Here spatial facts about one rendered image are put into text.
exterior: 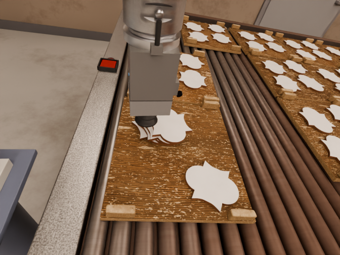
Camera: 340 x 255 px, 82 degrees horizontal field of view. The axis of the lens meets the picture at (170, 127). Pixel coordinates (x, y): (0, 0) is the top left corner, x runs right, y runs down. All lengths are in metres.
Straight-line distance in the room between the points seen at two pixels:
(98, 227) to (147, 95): 0.30
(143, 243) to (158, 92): 0.31
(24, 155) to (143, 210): 0.37
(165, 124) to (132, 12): 0.37
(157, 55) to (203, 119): 0.45
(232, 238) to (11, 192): 0.52
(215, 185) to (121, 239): 0.25
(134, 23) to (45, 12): 3.23
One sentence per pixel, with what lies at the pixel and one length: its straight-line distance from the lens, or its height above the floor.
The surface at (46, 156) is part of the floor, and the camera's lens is 1.78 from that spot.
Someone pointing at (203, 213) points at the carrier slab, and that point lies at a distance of 0.49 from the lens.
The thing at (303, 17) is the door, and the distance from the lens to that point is 4.09.
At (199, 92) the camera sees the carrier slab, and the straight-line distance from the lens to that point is 0.80.
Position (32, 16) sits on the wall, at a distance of 3.56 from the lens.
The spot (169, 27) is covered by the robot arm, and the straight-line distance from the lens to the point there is 0.25.
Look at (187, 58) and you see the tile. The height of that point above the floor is 0.95.
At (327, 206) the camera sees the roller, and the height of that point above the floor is 0.92.
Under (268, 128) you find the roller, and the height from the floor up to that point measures 0.92.
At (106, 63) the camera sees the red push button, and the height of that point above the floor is 0.93.
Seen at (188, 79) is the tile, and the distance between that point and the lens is 0.84.
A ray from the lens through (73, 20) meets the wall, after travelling 3.40.
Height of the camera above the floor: 1.37
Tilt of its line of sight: 45 degrees down
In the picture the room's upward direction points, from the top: 14 degrees clockwise
